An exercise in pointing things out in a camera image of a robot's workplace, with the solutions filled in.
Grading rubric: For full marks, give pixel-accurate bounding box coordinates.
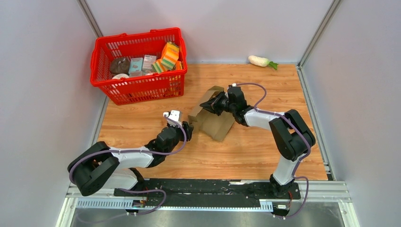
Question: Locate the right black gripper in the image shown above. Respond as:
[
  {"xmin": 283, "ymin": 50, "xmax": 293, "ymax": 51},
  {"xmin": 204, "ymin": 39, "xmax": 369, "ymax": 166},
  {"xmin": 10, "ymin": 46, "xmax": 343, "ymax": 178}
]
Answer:
[{"xmin": 200, "ymin": 91, "xmax": 236, "ymax": 116}]

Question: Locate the brown cardboard box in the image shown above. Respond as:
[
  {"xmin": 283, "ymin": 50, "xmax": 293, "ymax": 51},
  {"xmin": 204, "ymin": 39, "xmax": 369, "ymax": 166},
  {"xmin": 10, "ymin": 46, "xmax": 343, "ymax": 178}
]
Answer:
[{"xmin": 188, "ymin": 86, "xmax": 235, "ymax": 141}]

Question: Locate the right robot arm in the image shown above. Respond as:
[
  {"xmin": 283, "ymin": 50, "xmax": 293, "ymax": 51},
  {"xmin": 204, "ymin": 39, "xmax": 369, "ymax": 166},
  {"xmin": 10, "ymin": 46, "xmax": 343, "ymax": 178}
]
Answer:
[{"xmin": 200, "ymin": 85, "xmax": 316, "ymax": 198}]

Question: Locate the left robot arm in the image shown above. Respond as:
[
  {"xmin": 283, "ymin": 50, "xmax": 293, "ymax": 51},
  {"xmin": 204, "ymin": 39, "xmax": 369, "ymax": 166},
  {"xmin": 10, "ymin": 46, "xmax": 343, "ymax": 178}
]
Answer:
[{"xmin": 67, "ymin": 121, "xmax": 194, "ymax": 196}]

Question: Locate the orange green striped box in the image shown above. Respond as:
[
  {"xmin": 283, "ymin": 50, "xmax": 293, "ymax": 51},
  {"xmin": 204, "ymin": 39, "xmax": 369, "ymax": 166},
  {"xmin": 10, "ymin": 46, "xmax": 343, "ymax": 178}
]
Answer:
[{"xmin": 161, "ymin": 42, "xmax": 180, "ymax": 70}]

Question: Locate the grey pink small box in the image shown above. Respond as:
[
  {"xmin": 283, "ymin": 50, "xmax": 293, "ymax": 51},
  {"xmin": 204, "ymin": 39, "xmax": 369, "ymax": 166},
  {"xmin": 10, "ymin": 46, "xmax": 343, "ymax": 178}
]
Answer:
[{"xmin": 142, "ymin": 55, "xmax": 157, "ymax": 73}]

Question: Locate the teal small box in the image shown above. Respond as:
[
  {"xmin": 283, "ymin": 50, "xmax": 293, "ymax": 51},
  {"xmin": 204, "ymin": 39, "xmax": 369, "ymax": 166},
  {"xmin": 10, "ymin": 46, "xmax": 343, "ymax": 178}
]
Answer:
[{"xmin": 129, "ymin": 57, "xmax": 143, "ymax": 76}]

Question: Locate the red plastic shopping basket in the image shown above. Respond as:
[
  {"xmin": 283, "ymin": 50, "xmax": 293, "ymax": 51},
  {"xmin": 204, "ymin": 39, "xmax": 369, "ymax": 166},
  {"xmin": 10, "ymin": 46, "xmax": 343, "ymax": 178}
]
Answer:
[{"xmin": 90, "ymin": 27, "xmax": 188, "ymax": 105}]

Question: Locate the white toy radish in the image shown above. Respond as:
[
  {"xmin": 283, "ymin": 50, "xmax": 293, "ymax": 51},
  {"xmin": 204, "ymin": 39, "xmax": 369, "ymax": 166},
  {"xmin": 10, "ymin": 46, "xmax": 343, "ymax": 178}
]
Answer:
[{"xmin": 248, "ymin": 55, "xmax": 278, "ymax": 70}]

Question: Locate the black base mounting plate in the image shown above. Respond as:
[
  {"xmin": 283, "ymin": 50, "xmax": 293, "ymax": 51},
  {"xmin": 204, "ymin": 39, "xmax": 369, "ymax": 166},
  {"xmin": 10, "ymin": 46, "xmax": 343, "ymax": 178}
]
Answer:
[{"xmin": 113, "ymin": 178, "xmax": 301, "ymax": 208}]

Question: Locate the white round tape roll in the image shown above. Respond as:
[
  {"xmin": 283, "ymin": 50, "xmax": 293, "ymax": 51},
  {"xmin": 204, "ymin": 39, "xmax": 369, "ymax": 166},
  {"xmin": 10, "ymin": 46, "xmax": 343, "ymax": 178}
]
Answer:
[{"xmin": 112, "ymin": 73, "xmax": 130, "ymax": 79}]

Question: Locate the brown round toy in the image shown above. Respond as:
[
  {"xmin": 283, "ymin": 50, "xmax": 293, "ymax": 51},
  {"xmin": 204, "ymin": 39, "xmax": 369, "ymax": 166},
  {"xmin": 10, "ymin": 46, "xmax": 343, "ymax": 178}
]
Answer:
[{"xmin": 109, "ymin": 57, "xmax": 131, "ymax": 75}]

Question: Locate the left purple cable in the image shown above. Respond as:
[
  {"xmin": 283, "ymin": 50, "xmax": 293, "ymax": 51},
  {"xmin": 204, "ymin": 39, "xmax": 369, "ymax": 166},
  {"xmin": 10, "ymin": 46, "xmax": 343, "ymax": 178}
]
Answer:
[{"xmin": 68, "ymin": 115, "xmax": 189, "ymax": 220}]

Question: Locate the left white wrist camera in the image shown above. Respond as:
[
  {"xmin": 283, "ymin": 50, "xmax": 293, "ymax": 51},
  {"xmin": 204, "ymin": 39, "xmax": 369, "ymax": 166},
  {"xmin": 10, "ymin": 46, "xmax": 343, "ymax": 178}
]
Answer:
[{"xmin": 163, "ymin": 110, "xmax": 182, "ymax": 127}]

